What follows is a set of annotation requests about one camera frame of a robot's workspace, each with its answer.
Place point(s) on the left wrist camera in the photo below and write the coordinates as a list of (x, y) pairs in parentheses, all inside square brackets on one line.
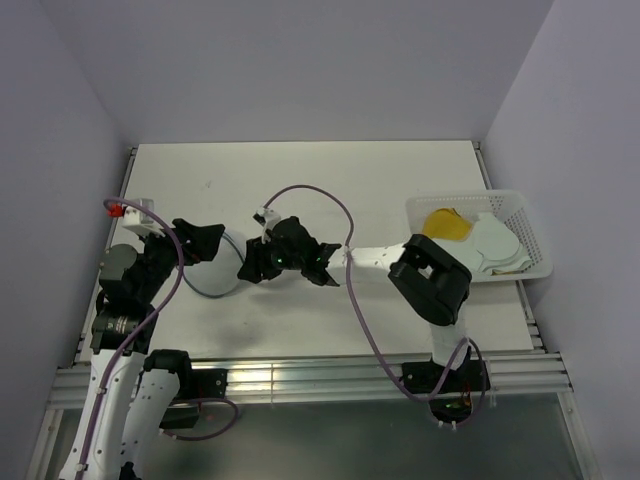
[(135, 219)]

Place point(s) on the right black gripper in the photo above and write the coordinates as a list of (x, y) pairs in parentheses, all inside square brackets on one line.
[(257, 262)]

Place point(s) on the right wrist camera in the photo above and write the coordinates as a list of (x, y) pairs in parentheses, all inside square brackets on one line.
[(267, 218)]

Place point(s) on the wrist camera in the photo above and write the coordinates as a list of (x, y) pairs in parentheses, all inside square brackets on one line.
[(267, 218), (135, 219)]

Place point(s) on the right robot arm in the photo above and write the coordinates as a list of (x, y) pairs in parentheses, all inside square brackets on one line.
[(434, 283)]

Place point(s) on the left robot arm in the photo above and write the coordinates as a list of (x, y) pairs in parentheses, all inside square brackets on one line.
[(131, 386)]

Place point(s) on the white plastic mesh basket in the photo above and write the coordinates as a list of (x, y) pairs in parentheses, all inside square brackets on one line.
[(508, 206)]

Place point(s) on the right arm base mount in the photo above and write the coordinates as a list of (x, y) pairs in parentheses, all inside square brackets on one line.
[(466, 389)]

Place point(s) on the aluminium frame rail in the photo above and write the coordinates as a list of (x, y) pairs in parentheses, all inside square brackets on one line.
[(361, 378)]

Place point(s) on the white bra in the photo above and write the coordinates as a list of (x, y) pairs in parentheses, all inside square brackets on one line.
[(490, 248)]

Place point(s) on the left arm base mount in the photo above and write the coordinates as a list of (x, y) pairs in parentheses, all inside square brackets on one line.
[(203, 383)]

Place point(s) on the white mesh laundry bag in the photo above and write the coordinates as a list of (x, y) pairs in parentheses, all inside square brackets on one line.
[(218, 278)]

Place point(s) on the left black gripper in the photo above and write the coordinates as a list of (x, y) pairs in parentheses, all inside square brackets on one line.
[(202, 240)]

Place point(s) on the yellow bra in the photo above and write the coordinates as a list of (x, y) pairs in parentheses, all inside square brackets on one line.
[(446, 224)]

